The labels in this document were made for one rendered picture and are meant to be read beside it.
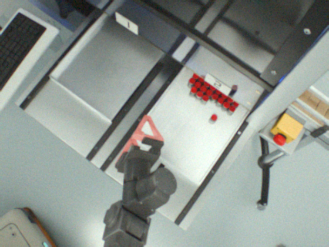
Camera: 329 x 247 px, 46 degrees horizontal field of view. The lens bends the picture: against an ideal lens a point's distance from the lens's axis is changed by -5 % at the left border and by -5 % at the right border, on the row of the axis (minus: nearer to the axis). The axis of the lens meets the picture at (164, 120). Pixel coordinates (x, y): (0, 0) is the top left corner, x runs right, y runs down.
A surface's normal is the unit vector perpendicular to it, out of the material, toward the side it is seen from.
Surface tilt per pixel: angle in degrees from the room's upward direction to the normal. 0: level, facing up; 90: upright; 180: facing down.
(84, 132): 0
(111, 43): 0
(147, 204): 56
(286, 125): 0
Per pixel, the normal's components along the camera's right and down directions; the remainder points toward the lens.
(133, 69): 0.05, -0.25
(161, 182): 0.64, -0.46
